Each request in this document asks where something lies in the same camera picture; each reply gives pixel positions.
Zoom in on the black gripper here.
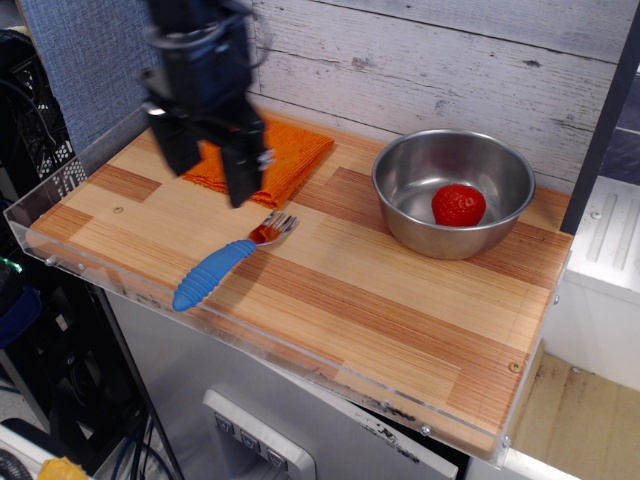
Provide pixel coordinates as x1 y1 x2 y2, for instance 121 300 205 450
141 34 274 208

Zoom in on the blue handled metal fork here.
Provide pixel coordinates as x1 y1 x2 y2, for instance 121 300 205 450
172 210 299 312

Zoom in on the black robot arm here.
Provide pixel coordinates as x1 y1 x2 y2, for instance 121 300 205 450
140 1 272 208

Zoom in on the orange folded cloth napkin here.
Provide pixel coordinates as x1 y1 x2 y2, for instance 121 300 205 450
182 119 334 209

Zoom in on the stainless steel bowl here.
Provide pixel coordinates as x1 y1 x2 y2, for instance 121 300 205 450
372 129 536 260

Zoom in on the clear acrylic table guard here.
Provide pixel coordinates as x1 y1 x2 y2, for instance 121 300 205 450
8 121 571 461

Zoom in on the red toy strawberry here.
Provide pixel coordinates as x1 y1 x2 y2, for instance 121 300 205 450
431 184 487 227

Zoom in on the stainless steel cabinet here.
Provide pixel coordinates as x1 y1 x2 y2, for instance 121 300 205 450
106 293 469 479

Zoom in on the white block with ridges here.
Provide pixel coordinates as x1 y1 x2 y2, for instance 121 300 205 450
567 176 639 294

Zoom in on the dark right vertical post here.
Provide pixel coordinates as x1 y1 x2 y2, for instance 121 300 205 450
560 1 639 235

